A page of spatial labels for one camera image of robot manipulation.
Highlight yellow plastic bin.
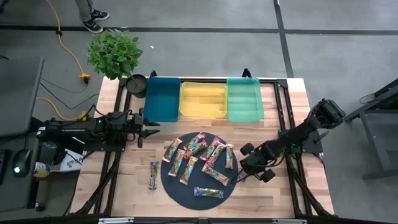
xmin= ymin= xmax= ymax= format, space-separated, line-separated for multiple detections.
xmin=178 ymin=81 xmax=229 ymax=119

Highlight silver metal bracket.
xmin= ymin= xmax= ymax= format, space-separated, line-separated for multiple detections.
xmin=272 ymin=218 xmax=308 ymax=224
xmin=98 ymin=217 xmax=134 ymax=224

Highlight yellow extension cable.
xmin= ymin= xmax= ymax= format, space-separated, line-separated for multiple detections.
xmin=45 ymin=0 xmax=91 ymax=84
xmin=35 ymin=97 xmax=90 ymax=122

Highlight dark metal stand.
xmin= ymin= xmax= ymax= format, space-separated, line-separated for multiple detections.
xmin=343 ymin=77 xmax=398 ymax=181

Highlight green leafy plant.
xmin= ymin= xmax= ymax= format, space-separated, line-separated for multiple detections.
xmin=86 ymin=29 xmax=144 ymax=81

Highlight yellow white bottle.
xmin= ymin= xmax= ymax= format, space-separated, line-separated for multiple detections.
xmin=33 ymin=161 xmax=52 ymax=179

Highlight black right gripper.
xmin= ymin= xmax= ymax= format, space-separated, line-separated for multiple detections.
xmin=236 ymin=142 xmax=277 ymax=184

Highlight green plastic bin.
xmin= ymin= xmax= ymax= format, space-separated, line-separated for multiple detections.
xmin=226 ymin=77 xmax=265 ymax=123

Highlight gray desk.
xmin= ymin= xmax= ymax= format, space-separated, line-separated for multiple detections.
xmin=0 ymin=56 xmax=45 ymax=212

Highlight black flat device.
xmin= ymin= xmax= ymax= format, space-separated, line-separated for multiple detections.
xmin=0 ymin=149 xmax=10 ymax=184

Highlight black computer mouse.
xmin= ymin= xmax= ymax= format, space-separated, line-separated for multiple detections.
xmin=11 ymin=148 xmax=32 ymax=179

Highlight black aluminium table frame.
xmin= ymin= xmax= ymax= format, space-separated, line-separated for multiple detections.
xmin=70 ymin=76 xmax=335 ymax=218

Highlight black plant pot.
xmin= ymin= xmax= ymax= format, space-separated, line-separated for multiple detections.
xmin=125 ymin=73 xmax=149 ymax=99

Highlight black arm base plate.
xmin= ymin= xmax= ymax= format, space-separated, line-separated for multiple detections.
xmin=81 ymin=141 xmax=129 ymax=154
xmin=278 ymin=129 xmax=325 ymax=156

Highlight red-end chewy granola bar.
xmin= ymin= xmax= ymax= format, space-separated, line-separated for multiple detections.
xmin=183 ymin=132 xmax=206 ymax=151
xmin=199 ymin=136 xmax=221 ymax=162
xmin=183 ymin=139 xmax=208 ymax=160
xmin=205 ymin=142 xmax=226 ymax=168

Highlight white printed box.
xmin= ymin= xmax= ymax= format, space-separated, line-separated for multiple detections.
xmin=58 ymin=148 xmax=88 ymax=173

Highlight blue plastic bin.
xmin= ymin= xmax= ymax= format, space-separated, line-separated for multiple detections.
xmin=142 ymin=77 xmax=182 ymax=123

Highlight person's feet in sneakers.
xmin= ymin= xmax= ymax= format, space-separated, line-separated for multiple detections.
xmin=73 ymin=0 xmax=110 ymax=34

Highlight round dark woven mat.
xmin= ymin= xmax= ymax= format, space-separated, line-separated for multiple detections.
xmin=160 ymin=132 xmax=239 ymax=211

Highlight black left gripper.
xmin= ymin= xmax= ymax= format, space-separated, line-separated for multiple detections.
xmin=132 ymin=107 xmax=161 ymax=149

